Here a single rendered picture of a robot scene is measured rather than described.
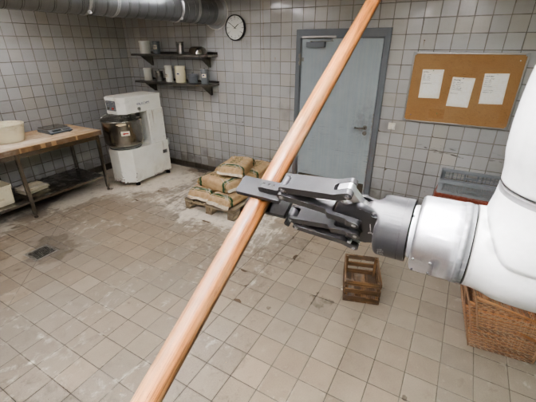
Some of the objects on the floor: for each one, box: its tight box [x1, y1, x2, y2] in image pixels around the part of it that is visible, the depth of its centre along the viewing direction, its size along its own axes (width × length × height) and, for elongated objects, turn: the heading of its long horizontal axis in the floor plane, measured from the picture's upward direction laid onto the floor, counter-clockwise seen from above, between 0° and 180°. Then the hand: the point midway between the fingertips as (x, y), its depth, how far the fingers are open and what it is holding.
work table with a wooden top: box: [0, 124, 110, 218], centre depth 418 cm, size 220×80×90 cm, turn 150°
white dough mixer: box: [100, 91, 171, 186], centre depth 519 cm, size 92×59×132 cm, turn 150°
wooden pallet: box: [184, 196, 249, 222], centre depth 473 cm, size 120×80×14 cm, turn 150°
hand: (264, 196), depth 48 cm, fingers closed on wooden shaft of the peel, 3 cm apart
